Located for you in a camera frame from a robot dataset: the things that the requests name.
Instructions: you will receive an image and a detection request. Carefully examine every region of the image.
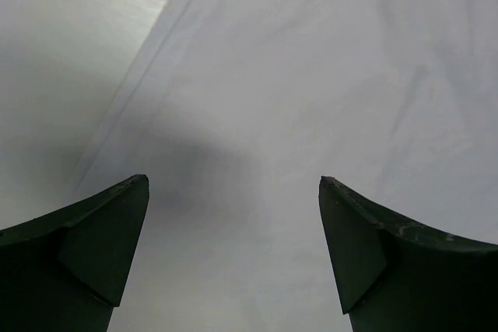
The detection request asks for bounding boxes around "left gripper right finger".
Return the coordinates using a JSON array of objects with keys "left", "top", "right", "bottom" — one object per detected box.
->
[{"left": 318, "top": 176, "right": 497, "bottom": 332}]

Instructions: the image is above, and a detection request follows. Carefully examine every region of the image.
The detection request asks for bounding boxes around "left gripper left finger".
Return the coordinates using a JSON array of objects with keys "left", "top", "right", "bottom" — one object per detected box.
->
[{"left": 1, "top": 174, "right": 149, "bottom": 332}]

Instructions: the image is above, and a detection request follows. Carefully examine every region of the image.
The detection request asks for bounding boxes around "white t-shirt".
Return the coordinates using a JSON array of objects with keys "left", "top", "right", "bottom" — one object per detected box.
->
[{"left": 75, "top": 0, "right": 497, "bottom": 331}]

